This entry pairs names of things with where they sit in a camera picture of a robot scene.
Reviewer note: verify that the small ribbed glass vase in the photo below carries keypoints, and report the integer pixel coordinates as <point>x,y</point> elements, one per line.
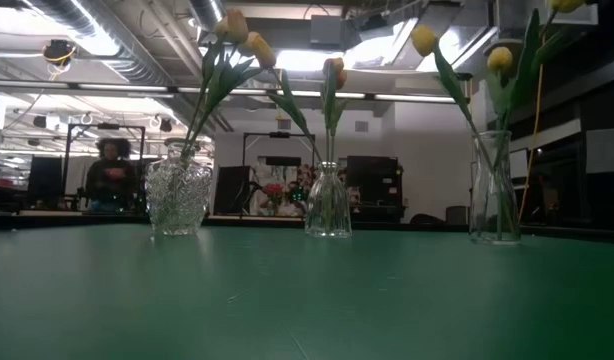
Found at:
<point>328,205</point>

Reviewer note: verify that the yellow artificial tulip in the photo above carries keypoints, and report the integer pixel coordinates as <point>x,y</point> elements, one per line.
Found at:
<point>423,40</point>
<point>564,5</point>
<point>500,59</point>

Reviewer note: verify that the tall smooth glass carafe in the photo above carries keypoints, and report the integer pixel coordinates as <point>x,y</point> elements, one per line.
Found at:
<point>494,200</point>

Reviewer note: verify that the cut crystal glass vase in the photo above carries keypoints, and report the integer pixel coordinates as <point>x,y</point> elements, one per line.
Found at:
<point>179,195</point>

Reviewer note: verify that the patterned cloth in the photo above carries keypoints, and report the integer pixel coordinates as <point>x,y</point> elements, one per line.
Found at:
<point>297,180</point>

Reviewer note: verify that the black cabinet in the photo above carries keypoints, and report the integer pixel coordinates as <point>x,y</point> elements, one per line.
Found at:
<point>374,180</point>

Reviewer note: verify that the black monitor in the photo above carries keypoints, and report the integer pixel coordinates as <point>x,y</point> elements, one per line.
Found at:
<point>46,180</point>
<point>232,190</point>

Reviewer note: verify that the green table mat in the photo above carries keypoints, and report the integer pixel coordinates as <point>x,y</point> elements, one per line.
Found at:
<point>307,300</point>

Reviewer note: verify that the horizontal LED light bar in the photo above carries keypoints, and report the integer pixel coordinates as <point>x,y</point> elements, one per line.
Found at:
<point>417,98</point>

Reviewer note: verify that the grey ceiling box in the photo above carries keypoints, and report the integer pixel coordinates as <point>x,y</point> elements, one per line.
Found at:
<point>326,31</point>

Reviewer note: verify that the grey wall vent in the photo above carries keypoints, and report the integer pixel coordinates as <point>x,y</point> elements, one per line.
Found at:
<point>362,126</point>

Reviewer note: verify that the silver ventilation duct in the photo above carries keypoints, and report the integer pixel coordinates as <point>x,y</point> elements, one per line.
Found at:
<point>127,62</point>

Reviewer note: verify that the ceiling mounted black camera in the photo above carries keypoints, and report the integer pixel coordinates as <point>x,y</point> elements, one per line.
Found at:
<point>59,50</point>

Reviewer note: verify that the white wall panel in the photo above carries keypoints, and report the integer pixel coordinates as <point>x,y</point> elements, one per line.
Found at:
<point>607,150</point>

